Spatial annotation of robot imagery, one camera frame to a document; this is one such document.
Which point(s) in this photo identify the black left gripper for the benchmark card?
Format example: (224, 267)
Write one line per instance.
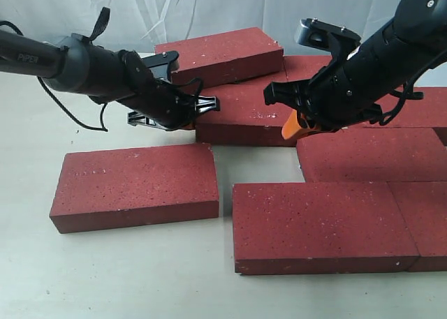
(160, 104)

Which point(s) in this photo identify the red brick under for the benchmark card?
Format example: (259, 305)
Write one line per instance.
(243, 119)

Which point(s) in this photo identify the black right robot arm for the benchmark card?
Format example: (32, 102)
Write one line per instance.
(412, 42)

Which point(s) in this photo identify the red brick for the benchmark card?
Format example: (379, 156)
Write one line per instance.
(423, 207)
(430, 112)
(319, 228)
(266, 79)
(224, 58)
(120, 188)
(373, 154)
(303, 67)

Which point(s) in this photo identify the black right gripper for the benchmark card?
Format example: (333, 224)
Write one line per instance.
(341, 94)

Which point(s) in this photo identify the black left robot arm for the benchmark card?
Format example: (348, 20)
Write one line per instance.
(75, 66)

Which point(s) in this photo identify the pale backdrop curtain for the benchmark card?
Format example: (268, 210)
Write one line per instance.
(142, 24)

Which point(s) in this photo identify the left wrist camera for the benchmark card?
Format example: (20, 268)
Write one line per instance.
(163, 64)

